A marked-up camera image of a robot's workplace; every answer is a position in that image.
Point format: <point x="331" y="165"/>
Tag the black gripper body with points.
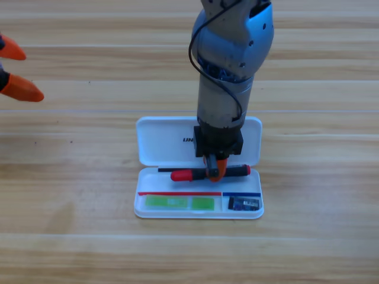
<point x="219" y="142"/>

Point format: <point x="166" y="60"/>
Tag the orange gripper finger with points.
<point x="222" y="168"/>
<point x="13" y="50"/>
<point x="22" y="90"/>
<point x="205" y="161"/>

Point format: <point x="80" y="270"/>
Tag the red and black marker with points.
<point x="183" y="175"/>

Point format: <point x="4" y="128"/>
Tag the black eraser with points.
<point x="244" y="203"/>

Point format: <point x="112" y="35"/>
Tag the white Unitree pencil case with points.
<point x="165" y="142"/>

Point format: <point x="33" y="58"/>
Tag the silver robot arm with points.
<point x="225" y="97"/>

